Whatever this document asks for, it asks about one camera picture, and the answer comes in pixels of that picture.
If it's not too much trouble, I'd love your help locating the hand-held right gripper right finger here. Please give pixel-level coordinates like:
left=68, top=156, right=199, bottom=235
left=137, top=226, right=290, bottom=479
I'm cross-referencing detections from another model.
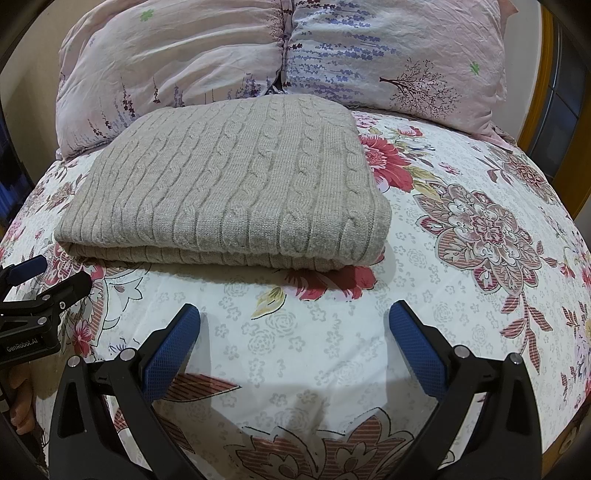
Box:
left=388, top=299, right=544, bottom=480

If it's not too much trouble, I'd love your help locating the pink floral pillow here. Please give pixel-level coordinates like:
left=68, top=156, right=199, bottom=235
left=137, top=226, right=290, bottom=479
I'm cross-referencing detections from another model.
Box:
left=55, top=0, right=288, bottom=161

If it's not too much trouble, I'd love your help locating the floral bedsheet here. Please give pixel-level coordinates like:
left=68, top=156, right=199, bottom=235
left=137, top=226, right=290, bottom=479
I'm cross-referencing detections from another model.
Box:
left=0, top=105, right=591, bottom=480

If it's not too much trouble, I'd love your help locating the beige cable-knit sweater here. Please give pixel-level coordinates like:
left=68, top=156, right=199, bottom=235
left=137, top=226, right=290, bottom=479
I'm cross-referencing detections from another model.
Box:
left=54, top=95, right=394, bottom=271

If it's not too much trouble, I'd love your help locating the pink pillow with tree print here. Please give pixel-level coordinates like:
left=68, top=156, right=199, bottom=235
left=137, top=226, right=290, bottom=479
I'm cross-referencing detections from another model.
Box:
left=277, top=0, right=520, bottom=149

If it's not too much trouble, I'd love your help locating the blue object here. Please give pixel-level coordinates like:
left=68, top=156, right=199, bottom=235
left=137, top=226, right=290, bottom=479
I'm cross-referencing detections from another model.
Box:
left=0, top=178, right=25, bottom=229

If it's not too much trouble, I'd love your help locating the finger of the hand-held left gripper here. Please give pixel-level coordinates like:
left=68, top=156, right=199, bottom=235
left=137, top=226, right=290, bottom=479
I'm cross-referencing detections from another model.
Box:
left=0, top=256, right=49, bottom=298
left=0, top=271, right=93, bottom=326

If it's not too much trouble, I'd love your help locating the person's left hand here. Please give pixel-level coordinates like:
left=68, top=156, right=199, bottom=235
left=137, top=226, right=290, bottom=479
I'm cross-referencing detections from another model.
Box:
left=7, top=367, right=38, bottom=435

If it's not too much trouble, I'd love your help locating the wooden bed frame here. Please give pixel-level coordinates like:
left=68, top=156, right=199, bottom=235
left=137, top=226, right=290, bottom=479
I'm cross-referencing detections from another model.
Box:
left=516, top=7, right=556, bottom=151

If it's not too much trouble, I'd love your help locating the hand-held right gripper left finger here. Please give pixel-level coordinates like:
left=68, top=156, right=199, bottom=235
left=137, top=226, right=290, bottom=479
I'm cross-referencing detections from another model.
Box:
left=48, top=303, right=202, bottom=480

